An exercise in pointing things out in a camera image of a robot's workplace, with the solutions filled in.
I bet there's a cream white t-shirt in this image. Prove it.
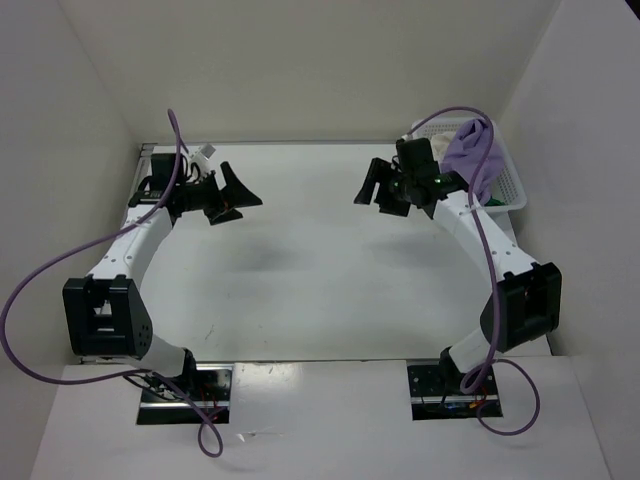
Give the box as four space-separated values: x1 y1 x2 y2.
430 131 456 162

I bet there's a purple t-shirt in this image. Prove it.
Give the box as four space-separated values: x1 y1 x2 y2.
440 118 505 205

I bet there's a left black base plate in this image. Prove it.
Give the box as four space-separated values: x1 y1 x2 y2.
128 365 233 426

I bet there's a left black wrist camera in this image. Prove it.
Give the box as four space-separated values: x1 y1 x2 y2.
149 153 176 193

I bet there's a green t-shirt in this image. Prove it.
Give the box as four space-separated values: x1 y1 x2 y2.
485 198 504 207

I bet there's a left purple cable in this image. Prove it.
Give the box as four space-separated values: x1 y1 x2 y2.
0 108 231 459

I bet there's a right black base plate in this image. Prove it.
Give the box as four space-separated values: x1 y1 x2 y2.
406 360 503 421

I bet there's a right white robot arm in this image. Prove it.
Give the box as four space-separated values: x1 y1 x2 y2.
354 158 562 392

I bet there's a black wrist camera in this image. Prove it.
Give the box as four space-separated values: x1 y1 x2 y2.
149 153 176 193
396 138 439 177

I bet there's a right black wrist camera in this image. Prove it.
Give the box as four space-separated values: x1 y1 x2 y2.
396 138 439 177

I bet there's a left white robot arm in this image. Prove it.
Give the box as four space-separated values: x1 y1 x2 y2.
62 163 263 382

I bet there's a white plastic basket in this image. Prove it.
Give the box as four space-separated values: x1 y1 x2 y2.
409 115 527 214

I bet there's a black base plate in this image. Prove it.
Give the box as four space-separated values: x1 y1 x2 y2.
128 365 233 426
406 360 503 421

